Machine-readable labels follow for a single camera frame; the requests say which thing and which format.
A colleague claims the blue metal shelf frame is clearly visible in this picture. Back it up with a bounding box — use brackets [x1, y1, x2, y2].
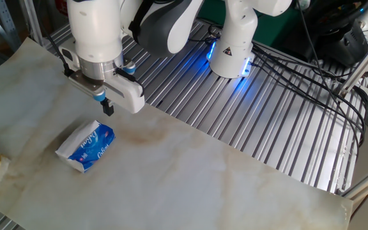
[0, 0, 24, 54]

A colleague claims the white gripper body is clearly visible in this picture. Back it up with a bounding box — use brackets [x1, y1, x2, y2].
[103, 73, 146, 115]

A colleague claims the silver camera box blue cap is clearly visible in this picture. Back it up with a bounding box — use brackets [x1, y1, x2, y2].
[67, 72, 107, 103]
[122, 61, 137, 76]

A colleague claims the white wrist connector block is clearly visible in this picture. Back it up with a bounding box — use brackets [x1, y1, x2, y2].
[58, 40, 83, 73]

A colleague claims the black steering wheel base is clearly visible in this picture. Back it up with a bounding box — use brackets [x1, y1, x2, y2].
[318, 19, 368, 68]

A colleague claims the black cable bundle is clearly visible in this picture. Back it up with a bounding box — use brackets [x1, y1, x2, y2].
[187, 24, 368, 150]

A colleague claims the marble pattern table mat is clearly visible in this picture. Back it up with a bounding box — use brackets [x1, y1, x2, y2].
[0, 37, 354, 230]

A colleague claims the aluminium frame beam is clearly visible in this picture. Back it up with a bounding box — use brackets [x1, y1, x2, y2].
[337, 34, 368, 96]

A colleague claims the aluminium frame leg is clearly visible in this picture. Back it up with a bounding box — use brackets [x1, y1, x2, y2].
[20, 0, 46, 47]

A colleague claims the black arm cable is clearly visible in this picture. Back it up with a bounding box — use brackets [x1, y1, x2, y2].
[38, 15, 75, 78]

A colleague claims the blue white tissue pack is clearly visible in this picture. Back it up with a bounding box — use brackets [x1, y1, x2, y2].
[54, 119, 117, 174]

